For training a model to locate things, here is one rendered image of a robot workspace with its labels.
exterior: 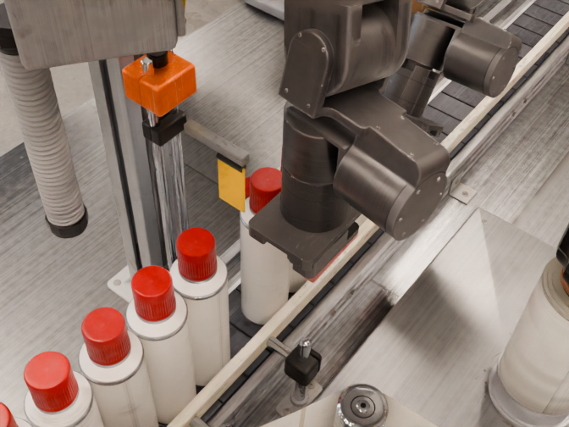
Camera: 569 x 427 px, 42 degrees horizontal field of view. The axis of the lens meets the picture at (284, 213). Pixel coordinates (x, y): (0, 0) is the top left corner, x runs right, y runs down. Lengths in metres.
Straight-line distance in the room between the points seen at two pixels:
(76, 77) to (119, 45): 2.13
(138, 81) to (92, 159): 0.48
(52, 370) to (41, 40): 0.24
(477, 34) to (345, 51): 0.37
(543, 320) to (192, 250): 0.30
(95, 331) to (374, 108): 0.26
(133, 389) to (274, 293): 0.21
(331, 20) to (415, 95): 0.37
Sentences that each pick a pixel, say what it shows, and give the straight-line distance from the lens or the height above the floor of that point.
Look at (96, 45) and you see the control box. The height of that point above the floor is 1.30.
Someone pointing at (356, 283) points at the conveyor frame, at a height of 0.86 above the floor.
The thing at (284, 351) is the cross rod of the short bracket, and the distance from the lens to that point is 0.77.
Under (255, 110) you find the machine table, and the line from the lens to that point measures 1.13.
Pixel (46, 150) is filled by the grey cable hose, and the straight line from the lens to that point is 0.58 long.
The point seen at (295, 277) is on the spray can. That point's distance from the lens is 0.81.
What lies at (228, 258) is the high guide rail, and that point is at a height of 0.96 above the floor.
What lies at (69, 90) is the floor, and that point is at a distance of 2.55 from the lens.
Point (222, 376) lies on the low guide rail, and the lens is 0.75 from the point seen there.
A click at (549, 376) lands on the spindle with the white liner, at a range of 0.72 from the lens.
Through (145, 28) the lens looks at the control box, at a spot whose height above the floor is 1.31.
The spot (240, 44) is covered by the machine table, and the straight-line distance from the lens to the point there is 1.26.
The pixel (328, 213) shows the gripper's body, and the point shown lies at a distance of 0.58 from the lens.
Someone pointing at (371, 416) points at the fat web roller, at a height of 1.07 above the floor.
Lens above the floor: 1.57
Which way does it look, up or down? 48 degrees down
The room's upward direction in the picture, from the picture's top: 3 degrees clockwise
